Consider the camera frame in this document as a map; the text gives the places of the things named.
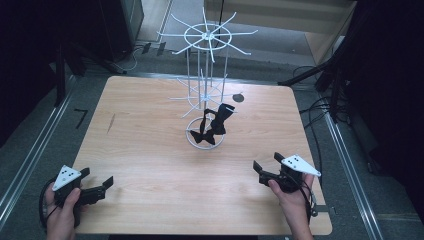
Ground light wooden furniture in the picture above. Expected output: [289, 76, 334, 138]
[203, 0, 358, 66]

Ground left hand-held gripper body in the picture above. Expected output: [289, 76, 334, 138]
[51, 164, 108, 229]

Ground black floor cables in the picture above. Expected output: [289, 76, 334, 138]
[293, 64, 351, 168]

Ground white wire display rack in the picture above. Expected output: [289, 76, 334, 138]
[156, 7, 259, 151]

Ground metal floor rail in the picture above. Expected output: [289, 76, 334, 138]
[322, 111, 384, 240]
[0, 75, 77, 231]

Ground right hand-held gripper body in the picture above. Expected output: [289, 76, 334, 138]
[258, 154, 322, 194]

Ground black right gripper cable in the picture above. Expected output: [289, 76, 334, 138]
[293, 173, 319, 225]

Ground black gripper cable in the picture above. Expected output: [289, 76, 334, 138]
[293, 173, 319, 225]
[38, 179, 58, 232]

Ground black metal stand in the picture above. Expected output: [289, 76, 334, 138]
[278, 49, 354, 124]
[54, 43, 128, 108]

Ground dark cabinet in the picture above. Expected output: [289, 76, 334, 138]
[99, 0, 145, 63]

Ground person's left hand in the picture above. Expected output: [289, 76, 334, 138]
[44, 187, 88, 240]

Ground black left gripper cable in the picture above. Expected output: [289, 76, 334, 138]
[38, 179, 58, 232]

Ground person's right hand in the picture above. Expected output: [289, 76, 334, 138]
[267, 173, 316, 240]

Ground black bow tie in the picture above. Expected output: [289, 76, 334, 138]
[189, 107, 217, 146]
[209, 102, 237, 136]

